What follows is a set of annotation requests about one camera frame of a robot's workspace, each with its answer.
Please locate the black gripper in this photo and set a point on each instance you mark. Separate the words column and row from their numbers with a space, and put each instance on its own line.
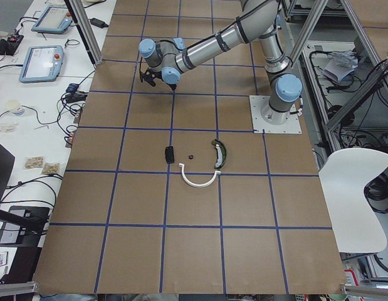
column 172, row 85

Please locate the white curved plastic bracket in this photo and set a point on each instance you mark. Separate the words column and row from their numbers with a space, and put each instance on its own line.
column 198, row 181

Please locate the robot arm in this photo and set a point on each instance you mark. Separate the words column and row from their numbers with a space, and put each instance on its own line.
column 168, row 59

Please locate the olive brake shoe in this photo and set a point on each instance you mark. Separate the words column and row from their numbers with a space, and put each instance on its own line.
column 221, row 152

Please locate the far blue teach pendant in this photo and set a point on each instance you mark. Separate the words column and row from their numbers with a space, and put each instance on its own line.
column 53, row 20

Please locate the black power adapter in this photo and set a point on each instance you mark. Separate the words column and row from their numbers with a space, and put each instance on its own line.
column 98, row 23

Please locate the near blue teach pendant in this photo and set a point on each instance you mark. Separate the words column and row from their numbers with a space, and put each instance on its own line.
column 42, row 64

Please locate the white chair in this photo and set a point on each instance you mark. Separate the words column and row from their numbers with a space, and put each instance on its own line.
column 343, row 178

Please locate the black brake pad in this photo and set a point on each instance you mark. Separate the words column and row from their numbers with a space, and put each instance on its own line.
column 169, row 154

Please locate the aluminium frame post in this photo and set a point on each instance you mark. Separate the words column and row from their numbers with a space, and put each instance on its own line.
column 85, row 31

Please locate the blue teach pendant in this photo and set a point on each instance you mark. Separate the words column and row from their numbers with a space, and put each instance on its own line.
column 53, row 20
column 42, row 64

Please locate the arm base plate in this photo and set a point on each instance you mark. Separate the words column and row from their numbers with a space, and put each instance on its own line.
column 266, row 121

